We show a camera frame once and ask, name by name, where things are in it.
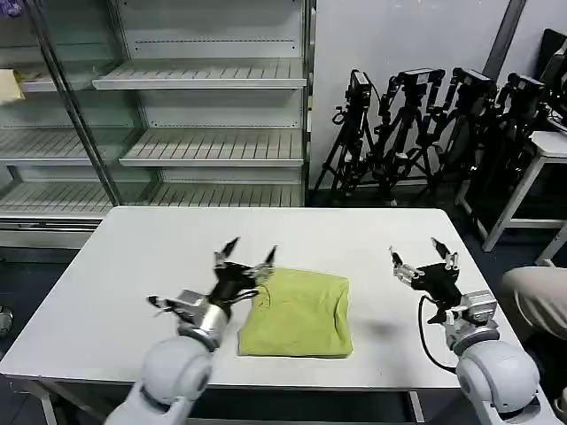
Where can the white side table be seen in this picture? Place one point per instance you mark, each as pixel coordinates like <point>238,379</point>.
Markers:
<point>551,148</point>

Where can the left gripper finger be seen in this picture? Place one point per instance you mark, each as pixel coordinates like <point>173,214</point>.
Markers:
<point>261,271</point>
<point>221,259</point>

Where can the white work table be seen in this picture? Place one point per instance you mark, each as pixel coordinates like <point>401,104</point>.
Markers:
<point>133,265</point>

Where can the yellow-green shirt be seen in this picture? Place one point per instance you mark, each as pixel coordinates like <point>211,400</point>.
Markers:
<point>297,314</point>

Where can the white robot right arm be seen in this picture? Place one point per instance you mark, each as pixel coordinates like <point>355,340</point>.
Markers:
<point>496,376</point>

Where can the grey caster wheel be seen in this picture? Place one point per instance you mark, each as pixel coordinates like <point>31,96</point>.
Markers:
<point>4,321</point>

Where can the yellow paper sheet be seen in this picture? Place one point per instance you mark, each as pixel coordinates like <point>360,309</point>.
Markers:
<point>10,86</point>

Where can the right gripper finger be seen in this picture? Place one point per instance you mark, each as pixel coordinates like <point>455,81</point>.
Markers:
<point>452,261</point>
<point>405,271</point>

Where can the glass-fronted metal shelf rack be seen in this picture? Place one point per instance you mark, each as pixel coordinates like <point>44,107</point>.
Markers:
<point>199,110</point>

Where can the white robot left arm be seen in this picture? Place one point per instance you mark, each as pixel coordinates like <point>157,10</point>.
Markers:
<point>177,372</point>

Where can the purple item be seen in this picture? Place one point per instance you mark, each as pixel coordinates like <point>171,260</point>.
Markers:
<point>11,6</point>

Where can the black camera tripod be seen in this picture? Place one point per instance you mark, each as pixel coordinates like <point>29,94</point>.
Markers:
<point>356,115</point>
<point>474,110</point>
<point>409,115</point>
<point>522,119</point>

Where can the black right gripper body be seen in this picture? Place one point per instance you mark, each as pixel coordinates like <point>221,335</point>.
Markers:
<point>438,281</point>

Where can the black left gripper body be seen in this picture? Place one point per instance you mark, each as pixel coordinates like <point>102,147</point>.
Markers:
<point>235,283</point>

